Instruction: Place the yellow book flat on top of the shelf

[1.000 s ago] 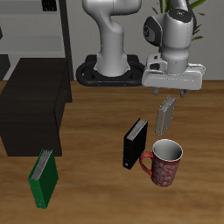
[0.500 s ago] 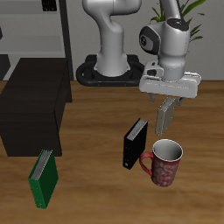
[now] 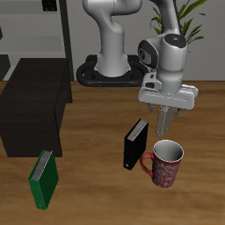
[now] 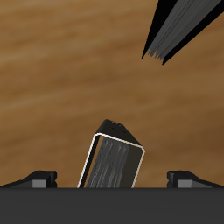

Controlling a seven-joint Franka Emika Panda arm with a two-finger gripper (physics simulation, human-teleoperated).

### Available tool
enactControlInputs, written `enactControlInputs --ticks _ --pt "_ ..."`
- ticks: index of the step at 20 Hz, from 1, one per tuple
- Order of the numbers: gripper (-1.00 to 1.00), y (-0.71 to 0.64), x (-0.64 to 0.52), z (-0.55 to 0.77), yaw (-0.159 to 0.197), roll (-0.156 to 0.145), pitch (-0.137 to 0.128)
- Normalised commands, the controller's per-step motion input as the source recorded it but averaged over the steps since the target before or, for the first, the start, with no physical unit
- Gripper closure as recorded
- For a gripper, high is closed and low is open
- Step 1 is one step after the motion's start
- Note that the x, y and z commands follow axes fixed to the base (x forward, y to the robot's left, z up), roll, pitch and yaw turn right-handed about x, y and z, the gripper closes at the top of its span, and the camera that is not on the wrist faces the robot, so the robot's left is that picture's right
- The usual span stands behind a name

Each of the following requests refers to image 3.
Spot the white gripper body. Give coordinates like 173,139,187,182
137,83,200,112

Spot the black book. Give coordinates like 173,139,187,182
122,118,149,171

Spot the green book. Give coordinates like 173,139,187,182
27,149,60,211

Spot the grey background shelf unit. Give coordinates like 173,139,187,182
0,0,75,82

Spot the red patterned mug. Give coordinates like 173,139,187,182
139,139,185,189

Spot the green pot plant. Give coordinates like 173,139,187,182
149,0,207,46

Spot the dark wooden cabinet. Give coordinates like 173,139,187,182
0,57,74,158

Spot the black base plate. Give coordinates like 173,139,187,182
76,54,150,88

